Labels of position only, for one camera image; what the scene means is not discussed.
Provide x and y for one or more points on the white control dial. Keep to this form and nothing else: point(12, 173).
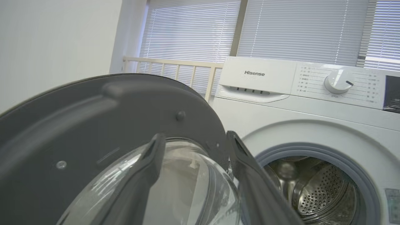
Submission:
point(337, 82)

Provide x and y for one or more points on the cream metal railing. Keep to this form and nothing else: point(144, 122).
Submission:
point(175, 62)

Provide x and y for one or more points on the round black glass washer door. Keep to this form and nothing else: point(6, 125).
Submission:
point(93, 118)

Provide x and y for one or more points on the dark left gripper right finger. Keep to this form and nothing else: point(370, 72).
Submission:
point(259, 200)

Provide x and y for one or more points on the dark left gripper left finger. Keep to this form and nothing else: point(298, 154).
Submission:
point(137, 193)

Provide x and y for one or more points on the white front-load washing machine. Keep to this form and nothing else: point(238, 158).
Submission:
point(281, 118)

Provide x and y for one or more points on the white detergent drawer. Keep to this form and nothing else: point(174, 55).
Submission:
point(250, 84)

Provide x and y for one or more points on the white window blind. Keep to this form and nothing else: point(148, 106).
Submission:
point(300, 31)
point(187, 31)
point(386, 31)

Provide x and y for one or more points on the grey warning sticker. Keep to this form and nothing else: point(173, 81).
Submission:
point(393, 206)

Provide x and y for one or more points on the steel washer drum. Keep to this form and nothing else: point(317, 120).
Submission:
point(322, 193)

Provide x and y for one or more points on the beige window post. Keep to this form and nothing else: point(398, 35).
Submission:
point(239, 28)

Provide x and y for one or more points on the black display panel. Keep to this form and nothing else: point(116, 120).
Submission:
point(392, 93)

